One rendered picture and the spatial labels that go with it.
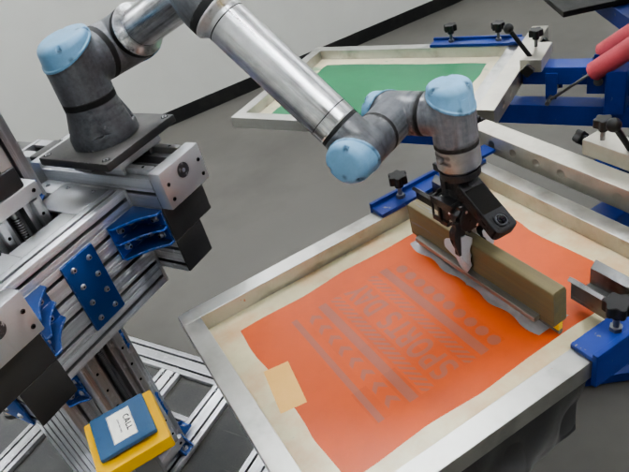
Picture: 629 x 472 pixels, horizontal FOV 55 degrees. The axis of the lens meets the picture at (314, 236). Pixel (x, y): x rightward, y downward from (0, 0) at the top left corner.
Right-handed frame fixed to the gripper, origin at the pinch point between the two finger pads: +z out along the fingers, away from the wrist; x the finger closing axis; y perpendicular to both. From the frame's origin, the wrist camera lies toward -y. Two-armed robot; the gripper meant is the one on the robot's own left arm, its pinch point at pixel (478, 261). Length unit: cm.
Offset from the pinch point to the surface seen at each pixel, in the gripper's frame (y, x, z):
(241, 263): 176, 5, 95
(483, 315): -7.0, 5.9, 4.9
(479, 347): -12.4, 11.7, 5.0
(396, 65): 103, -57, 2
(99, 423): 17, 72, 2
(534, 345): -17.8, 4.7, 5.3
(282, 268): 28.0, 28.4, 0.0
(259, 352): 13.6, 42.1, 4.0
